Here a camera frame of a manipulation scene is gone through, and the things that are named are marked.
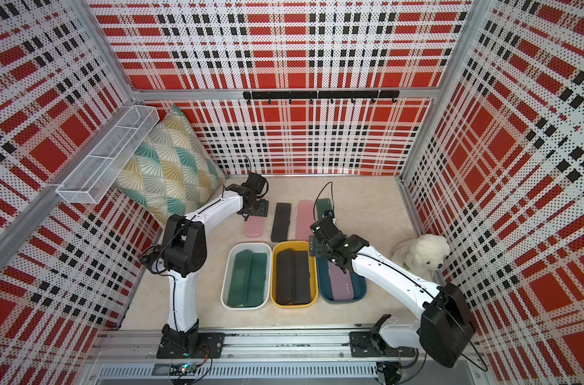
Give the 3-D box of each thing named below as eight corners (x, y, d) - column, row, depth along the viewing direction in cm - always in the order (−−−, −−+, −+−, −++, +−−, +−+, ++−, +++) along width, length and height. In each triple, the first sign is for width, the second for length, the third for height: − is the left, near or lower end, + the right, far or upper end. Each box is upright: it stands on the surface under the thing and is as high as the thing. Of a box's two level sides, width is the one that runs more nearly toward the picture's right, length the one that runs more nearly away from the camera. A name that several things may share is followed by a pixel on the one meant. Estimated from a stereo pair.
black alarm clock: (149, 267, 91) (138, 258, 85) (166, 255, 94) (156, 245, 88) (156, 276, 89) (144, 268, 83) (173, 264, 92) (163, 255, 86)
